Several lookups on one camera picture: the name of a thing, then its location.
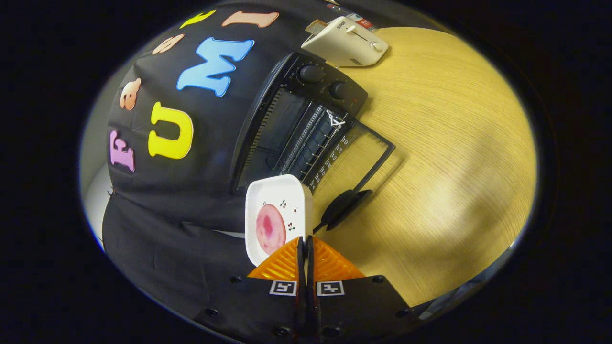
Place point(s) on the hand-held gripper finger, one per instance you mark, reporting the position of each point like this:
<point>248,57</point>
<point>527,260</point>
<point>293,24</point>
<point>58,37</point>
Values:
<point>310,267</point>
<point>300,267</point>

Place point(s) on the pink ham slice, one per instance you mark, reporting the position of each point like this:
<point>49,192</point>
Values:
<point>270,229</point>

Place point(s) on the white square plate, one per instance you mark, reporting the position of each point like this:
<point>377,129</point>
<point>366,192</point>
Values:
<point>277,191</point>

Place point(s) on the black toaster oven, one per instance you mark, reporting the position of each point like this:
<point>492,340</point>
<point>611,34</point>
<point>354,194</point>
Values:
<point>287,114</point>

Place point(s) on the white toaster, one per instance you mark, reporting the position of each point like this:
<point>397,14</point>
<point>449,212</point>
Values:
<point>344,48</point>

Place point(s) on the black backdrop cloth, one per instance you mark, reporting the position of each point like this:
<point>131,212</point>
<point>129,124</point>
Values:
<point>191,205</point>

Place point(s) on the brown bread slice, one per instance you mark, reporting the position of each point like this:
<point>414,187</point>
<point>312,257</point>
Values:
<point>315,26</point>

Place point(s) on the clear water bottle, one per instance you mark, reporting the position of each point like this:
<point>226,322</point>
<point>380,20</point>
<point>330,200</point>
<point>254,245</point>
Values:
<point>363,21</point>

